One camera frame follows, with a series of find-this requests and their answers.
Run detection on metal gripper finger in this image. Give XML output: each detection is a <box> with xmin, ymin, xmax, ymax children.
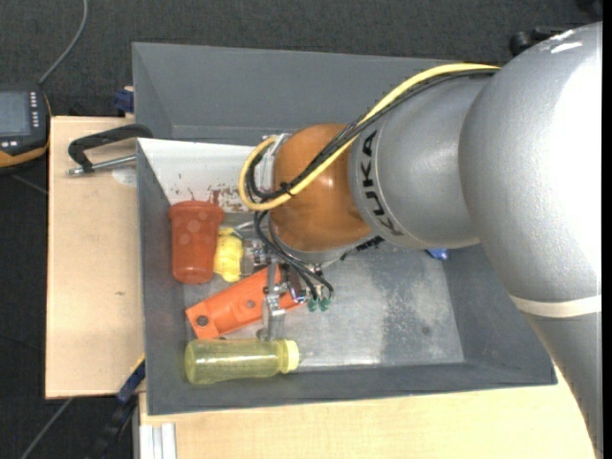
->
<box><xmin>243</xmin><ymin>239</ymin><xmax>271</xmax><ymax>276</ymax></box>
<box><xmin>260</xmin><ymin>298</ymin><xmax>288</xmax><ymax>342</ymax></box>

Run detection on yellow toy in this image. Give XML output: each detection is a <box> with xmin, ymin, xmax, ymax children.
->
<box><xmin>212</xmin><ymin>227</ymin><xmax>248</xmax><ymax>284</ymax></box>

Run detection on orange flat block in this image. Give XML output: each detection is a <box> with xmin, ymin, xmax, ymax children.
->
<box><xmin>185</xmin><ymin>264</ymin><xmax>307</xmax><ymax>340</ymax></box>

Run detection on yellow clear plastic bottle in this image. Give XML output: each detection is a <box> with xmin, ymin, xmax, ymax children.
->
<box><xmin>184</xmin><ymin>338</ymin><xmax>301</xmax><ymax>385</ymax></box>

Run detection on orange plastic cup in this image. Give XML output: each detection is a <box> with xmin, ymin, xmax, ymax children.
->
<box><xmin>167</xmin><ymin>200</ymin><xmax>226</xmax><ymax>286</ymax></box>

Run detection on grey metal bin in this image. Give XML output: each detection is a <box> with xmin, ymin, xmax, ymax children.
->
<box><xmin>131</xmin><ymin>41</ymin><xmax>558</xmax><ymax>416</ymax></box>

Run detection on pale wood board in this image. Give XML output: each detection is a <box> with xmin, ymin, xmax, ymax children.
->
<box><xmin>45</xmin><ymin>115</ymin><xmax>147</xmax><ymax>400</ymax></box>

